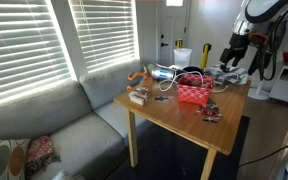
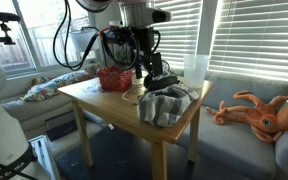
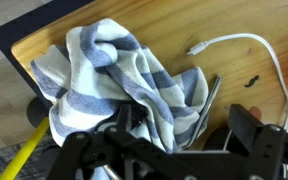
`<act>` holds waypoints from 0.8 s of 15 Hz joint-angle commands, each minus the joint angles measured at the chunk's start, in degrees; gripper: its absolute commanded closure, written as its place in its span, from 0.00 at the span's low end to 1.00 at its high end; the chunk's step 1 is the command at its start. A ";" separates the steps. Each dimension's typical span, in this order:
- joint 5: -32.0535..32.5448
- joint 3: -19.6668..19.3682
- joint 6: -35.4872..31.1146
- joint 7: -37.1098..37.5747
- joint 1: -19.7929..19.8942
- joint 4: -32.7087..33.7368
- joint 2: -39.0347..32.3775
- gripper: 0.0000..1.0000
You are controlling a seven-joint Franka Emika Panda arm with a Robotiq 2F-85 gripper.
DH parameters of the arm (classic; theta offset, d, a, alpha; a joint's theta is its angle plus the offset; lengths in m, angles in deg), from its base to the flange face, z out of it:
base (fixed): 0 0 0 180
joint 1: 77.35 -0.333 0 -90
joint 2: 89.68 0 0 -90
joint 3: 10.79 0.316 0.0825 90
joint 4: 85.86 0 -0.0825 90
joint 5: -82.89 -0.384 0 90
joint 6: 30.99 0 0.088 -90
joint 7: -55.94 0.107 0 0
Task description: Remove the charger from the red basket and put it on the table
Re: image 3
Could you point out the black mustache sticker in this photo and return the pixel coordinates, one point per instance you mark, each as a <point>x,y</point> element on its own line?
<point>252,82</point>

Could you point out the yellow bar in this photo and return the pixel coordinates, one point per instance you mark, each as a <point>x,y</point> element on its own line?
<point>24,151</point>

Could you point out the blue white striped towel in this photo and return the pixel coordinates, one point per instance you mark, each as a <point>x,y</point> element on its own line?
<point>90,76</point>

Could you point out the dark blue rug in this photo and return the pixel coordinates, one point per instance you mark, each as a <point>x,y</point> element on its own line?
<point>24,28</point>

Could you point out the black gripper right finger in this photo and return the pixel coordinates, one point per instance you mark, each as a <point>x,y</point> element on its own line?
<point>267,146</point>

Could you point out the black round disc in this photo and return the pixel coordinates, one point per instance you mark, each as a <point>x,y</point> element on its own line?
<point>35,113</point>

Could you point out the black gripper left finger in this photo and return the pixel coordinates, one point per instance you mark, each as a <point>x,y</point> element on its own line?
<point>94,153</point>

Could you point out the wooden table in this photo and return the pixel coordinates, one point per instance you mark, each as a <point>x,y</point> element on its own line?
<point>170,23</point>

